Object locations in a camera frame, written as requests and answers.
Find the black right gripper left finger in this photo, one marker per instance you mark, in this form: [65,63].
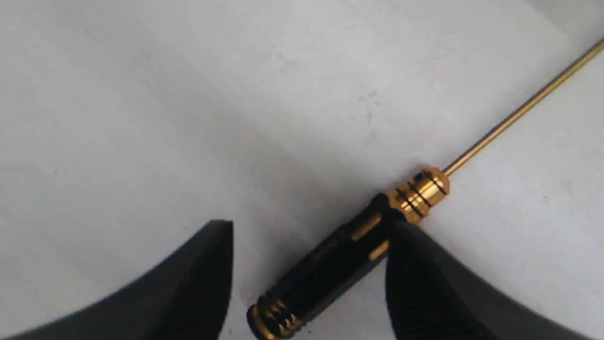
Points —
[185,297]

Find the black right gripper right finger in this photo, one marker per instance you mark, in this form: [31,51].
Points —
[430,295]

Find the black gold precision screwdriver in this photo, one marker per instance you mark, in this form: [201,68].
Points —
[358,246]

